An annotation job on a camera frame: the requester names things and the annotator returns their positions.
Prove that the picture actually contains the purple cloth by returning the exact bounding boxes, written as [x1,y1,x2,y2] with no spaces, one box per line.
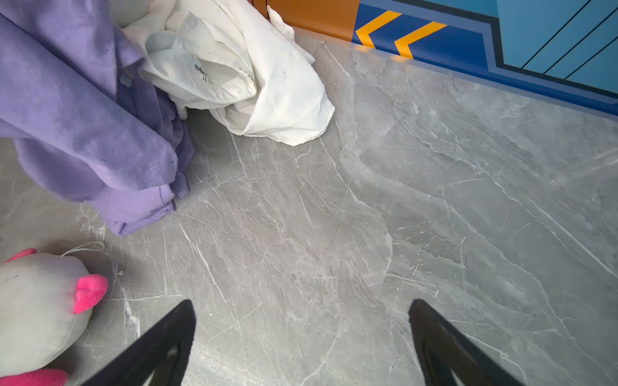
[1,1,195,236]

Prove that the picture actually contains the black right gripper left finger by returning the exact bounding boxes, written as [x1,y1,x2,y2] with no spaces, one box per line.
[84,299,196,386]

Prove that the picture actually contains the white pink plush toy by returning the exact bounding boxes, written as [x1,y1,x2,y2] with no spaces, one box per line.
[1,249,108,385]

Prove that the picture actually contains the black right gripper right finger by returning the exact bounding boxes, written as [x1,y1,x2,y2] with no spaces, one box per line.
[408,299,521,386]

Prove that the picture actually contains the white crumpled shirt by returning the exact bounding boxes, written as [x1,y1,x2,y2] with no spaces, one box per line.
[110,1,335,146]

